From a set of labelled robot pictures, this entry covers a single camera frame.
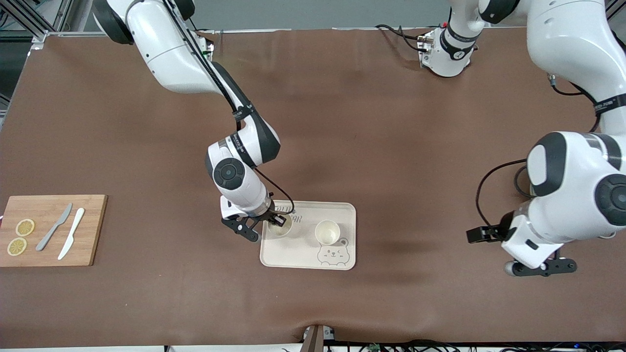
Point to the grey plastic knife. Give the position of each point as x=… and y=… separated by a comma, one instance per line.
x=63, y=215

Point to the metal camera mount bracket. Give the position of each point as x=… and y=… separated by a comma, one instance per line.
x=313, y=340

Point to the cream tray with bear print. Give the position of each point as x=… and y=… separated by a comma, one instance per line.
x=303, y=254

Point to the arm base connector panel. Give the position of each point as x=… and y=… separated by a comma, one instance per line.
x=426, y=49
x=209, y=49

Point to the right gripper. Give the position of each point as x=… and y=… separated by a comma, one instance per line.
x=268, y=215

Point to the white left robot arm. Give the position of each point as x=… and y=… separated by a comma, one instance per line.
x=572, y=29

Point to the white plastic cup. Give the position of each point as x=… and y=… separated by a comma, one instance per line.
x=327, y=232
x=281, y=232

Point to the bamboo cutting board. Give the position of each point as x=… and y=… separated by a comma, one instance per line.
x=93, y=234

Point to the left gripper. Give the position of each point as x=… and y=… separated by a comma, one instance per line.
x=503, y=230

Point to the white plastic knife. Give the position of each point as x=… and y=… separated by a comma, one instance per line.
x=71, y=233

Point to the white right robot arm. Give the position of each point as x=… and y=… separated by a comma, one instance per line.
x=166, y=54

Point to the yellow lemon slice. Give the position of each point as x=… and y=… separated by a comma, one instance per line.
x=25, y=227
x=16, y=247

